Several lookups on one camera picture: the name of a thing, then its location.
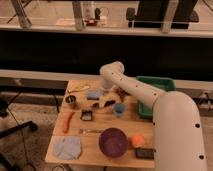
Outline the blue sponge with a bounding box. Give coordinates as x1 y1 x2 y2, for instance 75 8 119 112
86 91 102 100

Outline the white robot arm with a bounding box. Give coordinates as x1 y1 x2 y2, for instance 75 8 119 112
99 61 207 171

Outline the dark grape bunch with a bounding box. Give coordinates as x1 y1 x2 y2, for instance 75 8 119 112
116 87 129 101

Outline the small blue cup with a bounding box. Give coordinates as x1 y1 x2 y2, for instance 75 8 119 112
112 103 125 117

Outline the yellow banana toy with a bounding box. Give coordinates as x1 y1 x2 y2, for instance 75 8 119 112
67 85 90 93

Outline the small metal cup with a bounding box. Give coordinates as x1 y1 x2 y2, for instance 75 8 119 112
65 95 76 108

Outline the silver fork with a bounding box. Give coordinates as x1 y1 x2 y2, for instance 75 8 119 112
78 129 102 134

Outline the orange carrot toy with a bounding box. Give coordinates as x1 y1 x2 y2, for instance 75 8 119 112
62 112 75 133

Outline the purple bowl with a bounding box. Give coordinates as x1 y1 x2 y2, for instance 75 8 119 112
99 128 128 158

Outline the orange ball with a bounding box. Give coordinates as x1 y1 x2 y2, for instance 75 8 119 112
130 135 145 148

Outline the green plastic tray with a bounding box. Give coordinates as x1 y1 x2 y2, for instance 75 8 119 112
136 76 176 119

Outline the dark rectangular block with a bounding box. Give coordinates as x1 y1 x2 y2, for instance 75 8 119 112
135 147 154 160

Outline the blue folded cloth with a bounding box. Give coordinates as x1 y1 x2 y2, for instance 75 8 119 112
52 136 82 160

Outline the black monitor on counter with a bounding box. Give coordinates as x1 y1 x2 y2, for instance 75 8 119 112
126 0 199 29

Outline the black office chair base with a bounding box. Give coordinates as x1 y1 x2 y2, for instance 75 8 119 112
0 96 39 171

